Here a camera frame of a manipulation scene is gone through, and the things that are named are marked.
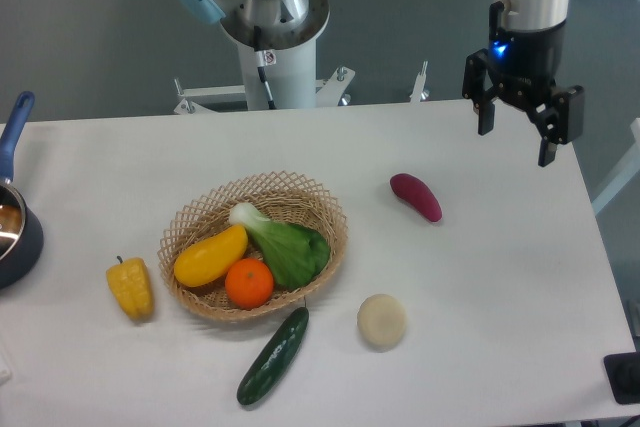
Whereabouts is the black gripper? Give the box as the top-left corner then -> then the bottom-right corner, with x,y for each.
462,22 -> 585,167

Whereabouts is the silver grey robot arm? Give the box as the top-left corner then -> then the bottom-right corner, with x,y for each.
178,0 -> 585,166

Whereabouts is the woven wicker basket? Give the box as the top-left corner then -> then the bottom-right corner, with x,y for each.
157,170 -> 349,323

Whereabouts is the yellow mango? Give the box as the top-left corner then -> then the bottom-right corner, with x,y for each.
174,225 -> 249,288

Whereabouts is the purple sweet potato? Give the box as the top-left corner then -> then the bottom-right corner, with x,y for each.
389,173 -> 443,223

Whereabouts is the beige round cake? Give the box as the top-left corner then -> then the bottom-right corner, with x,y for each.
357,294 -> 407,351

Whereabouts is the green bok choy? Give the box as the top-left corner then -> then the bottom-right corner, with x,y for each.
229,202 -> 331,290

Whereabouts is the black device at edge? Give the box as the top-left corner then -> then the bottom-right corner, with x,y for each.
603,352 -> 640,405

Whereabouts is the orange fruit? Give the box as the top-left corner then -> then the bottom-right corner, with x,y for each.
225,258 -> 274,310

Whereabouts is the green cucumber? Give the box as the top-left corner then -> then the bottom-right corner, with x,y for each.
236,306 -> 310,407

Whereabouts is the yellow bell pepper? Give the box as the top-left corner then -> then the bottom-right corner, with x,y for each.
106,256 -> 155,322

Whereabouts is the white frame at right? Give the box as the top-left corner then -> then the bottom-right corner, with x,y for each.
591,118 -> 639,216

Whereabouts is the white metal base frame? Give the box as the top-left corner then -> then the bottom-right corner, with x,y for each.
173,60 -> 430,115

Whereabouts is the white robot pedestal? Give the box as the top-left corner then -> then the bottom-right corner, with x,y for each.
236,40 -> 316,111

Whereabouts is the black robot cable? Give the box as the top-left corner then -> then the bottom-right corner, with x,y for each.
252,25 -> 277,111

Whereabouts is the blue handled saucepan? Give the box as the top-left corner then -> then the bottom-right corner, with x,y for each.
1,91 -> 44,289

